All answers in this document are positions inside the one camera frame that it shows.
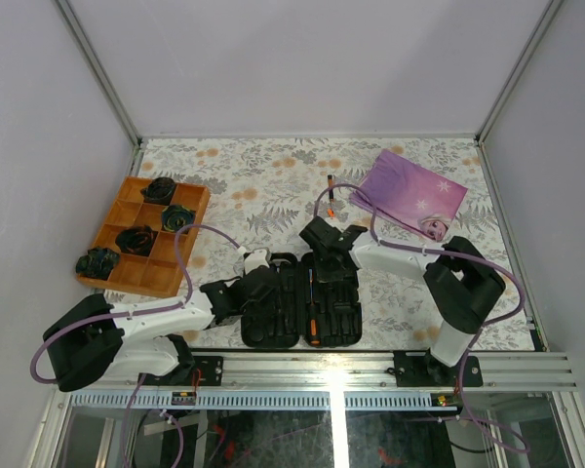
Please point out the dark rolled band lower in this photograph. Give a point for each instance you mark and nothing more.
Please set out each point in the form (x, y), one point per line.
(137, 240)

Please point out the dark rolled band outside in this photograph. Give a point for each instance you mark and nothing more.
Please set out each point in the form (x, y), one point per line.
(97, 263)

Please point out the black plastic tool case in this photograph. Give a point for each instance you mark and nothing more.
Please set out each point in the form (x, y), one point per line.
(339, 309)

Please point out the dark rolled band top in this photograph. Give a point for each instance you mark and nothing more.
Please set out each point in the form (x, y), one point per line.
(159, 191)

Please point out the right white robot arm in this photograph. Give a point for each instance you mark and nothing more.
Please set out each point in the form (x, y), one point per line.
(465, 287)

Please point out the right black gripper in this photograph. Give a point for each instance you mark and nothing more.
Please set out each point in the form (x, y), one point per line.
(322, 278)

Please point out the orange compartment tray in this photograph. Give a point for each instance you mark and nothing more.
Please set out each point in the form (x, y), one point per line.
(159, 274)

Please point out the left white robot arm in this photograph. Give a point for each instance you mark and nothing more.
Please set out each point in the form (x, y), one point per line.
(97, 340)

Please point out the dark rolled band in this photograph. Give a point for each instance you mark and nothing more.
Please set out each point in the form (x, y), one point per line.
(174, 217)
(159, 191)
(137, 240)

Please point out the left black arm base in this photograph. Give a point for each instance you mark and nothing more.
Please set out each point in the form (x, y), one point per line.
(200, 368)

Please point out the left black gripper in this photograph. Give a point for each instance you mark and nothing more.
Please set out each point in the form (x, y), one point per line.
(275, 296)

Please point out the aluminium front rail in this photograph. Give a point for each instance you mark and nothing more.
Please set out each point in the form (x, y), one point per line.
(310, 380)

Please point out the dark rolled band middle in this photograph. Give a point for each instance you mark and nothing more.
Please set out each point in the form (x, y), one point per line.
(174, 217)

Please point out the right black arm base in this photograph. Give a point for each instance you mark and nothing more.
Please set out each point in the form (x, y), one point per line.
(434, 370)

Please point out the black handled screwdriver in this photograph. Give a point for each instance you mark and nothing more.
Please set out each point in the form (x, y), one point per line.
(312, 313)

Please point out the small precision screwdriver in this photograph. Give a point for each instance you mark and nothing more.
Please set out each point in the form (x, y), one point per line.
(331, 196)

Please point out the purple printed pouch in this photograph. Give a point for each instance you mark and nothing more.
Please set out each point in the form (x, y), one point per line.
(415, 198)

